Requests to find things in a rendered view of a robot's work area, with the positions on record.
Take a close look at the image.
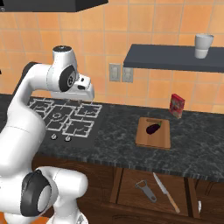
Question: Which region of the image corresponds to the open wooden drawer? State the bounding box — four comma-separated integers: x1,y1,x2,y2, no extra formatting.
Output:
108,166,203,221

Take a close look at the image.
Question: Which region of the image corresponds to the grey wall socket plate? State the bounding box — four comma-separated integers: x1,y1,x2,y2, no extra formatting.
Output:
121,66,135,84

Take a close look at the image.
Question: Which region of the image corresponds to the dark wooden cupboard run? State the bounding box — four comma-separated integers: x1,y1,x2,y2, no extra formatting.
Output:
31,153,224,224

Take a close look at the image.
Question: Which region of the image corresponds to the purple eggplant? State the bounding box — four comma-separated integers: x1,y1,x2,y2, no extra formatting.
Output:
144,121,164,136

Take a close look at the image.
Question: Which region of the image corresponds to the grey metal peeler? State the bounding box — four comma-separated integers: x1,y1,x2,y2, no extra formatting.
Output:
134,179,158,203

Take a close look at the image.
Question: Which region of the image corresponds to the black hob with grey grates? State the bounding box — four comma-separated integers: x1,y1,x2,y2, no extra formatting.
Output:
26,96,109,149

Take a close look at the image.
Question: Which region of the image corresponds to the black range hood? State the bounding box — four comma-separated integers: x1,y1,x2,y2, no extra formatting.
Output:
0,0,109,13

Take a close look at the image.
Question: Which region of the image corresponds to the grey wall switch plate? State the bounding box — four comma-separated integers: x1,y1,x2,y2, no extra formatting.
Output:
108,62,122,83

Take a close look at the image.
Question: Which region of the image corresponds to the dark grey wall shelf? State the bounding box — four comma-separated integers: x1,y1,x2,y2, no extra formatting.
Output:
122,43,224,74

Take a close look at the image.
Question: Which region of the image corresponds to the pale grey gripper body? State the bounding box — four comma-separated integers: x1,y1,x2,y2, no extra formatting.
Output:
51,82,96,102

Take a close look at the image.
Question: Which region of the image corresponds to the red cardboard box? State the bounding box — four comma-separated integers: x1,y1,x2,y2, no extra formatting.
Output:
169,93,186,119

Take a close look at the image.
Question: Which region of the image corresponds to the knife with wooden handle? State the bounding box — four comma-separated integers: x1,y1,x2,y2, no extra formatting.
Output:
152,171,181,214

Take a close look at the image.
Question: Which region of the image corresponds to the wooden cutting board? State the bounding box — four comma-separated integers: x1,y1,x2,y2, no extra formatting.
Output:
135,116,172,151

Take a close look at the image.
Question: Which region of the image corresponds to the white cup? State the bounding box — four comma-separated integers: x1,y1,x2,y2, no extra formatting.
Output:
194,33,214,60

